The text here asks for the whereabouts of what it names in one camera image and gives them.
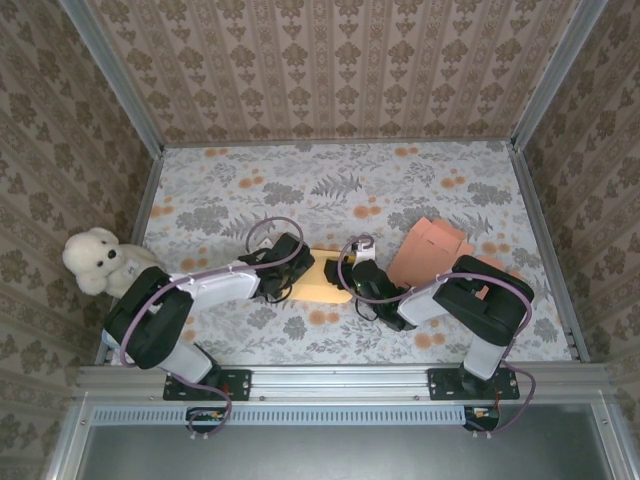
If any yellow paper box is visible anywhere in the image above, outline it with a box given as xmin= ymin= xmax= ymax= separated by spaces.
xmin=289 ymin=247 xmax=354 ymax=305

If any pink paper box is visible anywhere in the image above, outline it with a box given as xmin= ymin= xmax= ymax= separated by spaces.
xmin=388 ymin=217 xmax=521 ymax=302

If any floral patterned table cover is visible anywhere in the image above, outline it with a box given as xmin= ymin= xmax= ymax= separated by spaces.
xmin=107 ymin=141 xmax=574 ymax=366

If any grey metal sheet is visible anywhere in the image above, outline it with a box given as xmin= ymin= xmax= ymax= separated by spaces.
xmin=74 ymin=404 xmax=621 ymax=480

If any small black circuit board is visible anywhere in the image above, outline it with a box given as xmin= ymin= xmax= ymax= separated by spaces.
xmin=186 ymin=406 xmax=227 ymax=434
xmin=463 ymin=405 xmax=502 ymax=432

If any white teddy bear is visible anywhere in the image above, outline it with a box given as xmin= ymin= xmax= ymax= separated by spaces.
xmin=62 ymin=227 xmax=161 ymax=301

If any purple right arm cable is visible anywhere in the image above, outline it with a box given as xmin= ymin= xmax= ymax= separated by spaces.
xmin=337 ymin=237 xmax=540 ymax=441

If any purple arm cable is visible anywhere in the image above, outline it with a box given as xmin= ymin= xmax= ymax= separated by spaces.
xmin=337 ymin=237 xmax=540 ymax=441
xmin=115 ymin=215 xmax=305 ymax=442

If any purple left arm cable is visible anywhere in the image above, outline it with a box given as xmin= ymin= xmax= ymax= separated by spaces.
xmin=115 ymin=215 xmax=305 ymax=442

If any aluminium mounting rail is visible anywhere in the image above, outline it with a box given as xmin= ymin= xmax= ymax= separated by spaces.
xmin=74 ymin=363 xmax=619 ymax=402

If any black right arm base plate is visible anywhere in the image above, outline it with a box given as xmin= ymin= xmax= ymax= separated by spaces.
xmin=427 ymin=367 xmax=521 ymax=401

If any thin aluminium back rail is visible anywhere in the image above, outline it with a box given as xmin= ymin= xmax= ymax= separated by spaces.
xmin=162 ymin=138 xmax=516 ymax=149

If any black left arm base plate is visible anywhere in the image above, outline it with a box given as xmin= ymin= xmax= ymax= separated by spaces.
xmin=163 ymin=368 xmax=252 ymax=402

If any grey slotted cable duct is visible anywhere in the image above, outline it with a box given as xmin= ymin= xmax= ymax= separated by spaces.
xmin=92 ymin=403 xmax=469 ymax=427

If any aluminium table side rail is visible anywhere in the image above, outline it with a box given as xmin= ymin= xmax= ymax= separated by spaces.
xmin=94 ymin=149 xmax=165 ymax=366
xmin=508 ymin=144 xmax=592 ymax=362

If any aluminium corner post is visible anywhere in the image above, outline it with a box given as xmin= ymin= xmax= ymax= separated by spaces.
xmin=510 ymin=0 xmax=610 ymax=151
xmin=58 ymin=0 xmax=166 ymax=157

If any aluminium frame bar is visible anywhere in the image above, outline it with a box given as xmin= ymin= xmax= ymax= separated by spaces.
xmin=42 ymin=399 xmax=94 ymax=480
xmin=592 ymin=399 xmax=640 ymax=480

